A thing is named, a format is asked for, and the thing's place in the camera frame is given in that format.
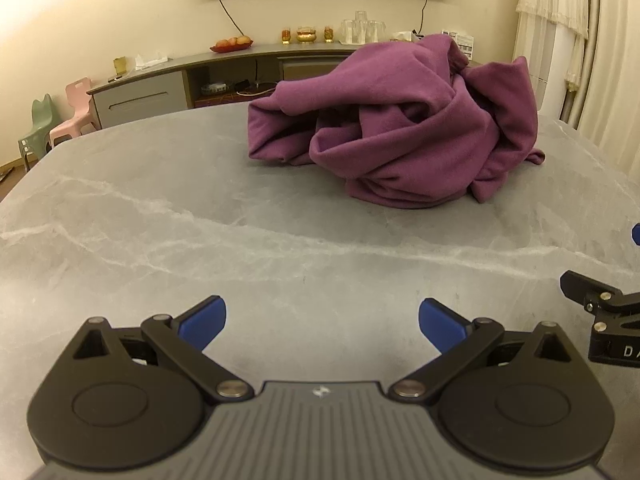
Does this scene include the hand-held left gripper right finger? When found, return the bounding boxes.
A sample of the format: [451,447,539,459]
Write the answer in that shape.
[389,297,573,403]

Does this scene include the long grey sideboard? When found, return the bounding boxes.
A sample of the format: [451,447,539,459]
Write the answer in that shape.
[87,40,481,131]

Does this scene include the pink plastic chair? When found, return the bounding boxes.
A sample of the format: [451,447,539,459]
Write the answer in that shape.
[48,77,101,148]

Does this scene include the cream curtain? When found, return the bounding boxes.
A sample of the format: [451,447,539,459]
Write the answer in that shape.
[515,0,640,171]

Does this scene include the white standing air conditioner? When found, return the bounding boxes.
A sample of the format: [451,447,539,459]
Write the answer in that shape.
[512,10,571,111]

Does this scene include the group of clear glasses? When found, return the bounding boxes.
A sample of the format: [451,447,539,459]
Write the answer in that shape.
[341,11,388,44]

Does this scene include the white box of papers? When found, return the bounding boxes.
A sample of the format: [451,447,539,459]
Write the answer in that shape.
[440,30,476,61]

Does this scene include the purple pants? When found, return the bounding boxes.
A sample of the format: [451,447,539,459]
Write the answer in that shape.
[246,32,546,210]

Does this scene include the red plate of fruit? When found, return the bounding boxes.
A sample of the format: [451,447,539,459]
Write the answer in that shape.
[210,36,254,53]

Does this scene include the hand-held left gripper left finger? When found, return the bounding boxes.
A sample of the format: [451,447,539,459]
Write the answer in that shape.
[72,295,254,402]

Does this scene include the green plastic chair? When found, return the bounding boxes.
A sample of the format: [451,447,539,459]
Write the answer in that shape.
[17,94,56,161]

